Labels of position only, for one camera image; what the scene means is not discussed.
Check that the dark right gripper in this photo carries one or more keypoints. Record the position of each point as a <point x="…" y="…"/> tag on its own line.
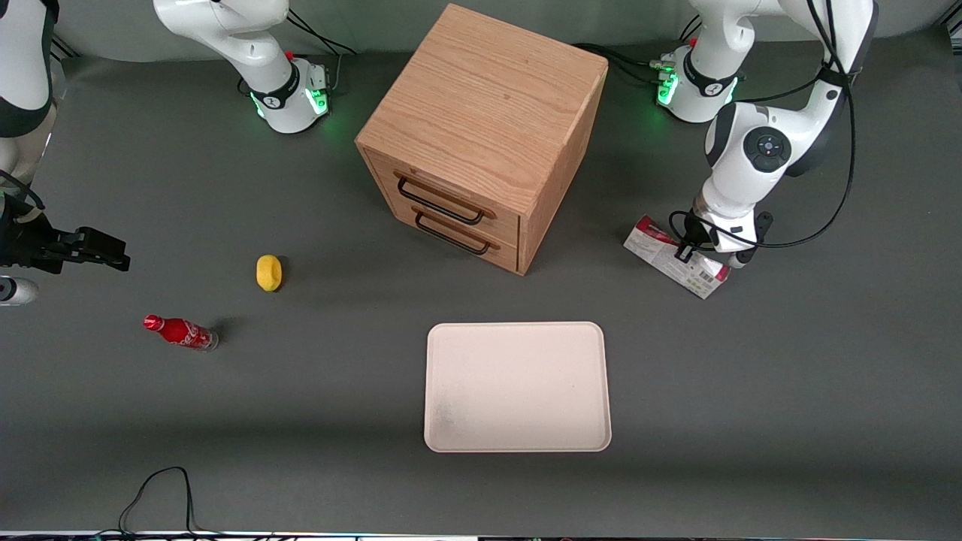
<point x="30" y="245"/>

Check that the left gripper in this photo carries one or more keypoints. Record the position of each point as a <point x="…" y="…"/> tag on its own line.
<point x="693" y="231"/>

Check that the red white toothpaste box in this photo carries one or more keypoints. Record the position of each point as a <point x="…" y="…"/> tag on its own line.
<point x="654" y="248"/>

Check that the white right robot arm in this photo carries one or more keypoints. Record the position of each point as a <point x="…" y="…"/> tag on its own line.
<point x="233" y="30"/>

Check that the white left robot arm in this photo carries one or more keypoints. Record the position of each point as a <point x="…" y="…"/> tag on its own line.
<point x="733" y="173"/>

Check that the beige plastic tray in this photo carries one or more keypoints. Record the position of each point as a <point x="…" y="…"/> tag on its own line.
<point x="517" y="387"/>

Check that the red cola bottle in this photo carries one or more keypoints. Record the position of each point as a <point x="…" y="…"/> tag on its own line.
<point x="180" y="331"/>

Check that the yellow lemon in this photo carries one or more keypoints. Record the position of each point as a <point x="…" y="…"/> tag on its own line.
<point x="269" y="272"/>

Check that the wooden drawer front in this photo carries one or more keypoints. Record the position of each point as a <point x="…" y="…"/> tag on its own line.
<point x="451" y="184"/>
<point x="481" y="252"/>

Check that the wooden drawer cabinet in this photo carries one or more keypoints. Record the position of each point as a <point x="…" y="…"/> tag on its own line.
<point x="488" y="98"/>

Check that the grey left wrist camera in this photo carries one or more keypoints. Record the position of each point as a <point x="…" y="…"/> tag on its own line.
<point x="763" y="225"/>

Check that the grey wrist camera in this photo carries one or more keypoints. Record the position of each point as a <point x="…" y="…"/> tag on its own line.
<point x="15" y="291"/>
<point x="763" y="225"/>

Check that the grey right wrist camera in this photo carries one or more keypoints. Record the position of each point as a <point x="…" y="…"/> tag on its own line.
<point x="15" y="291"/>

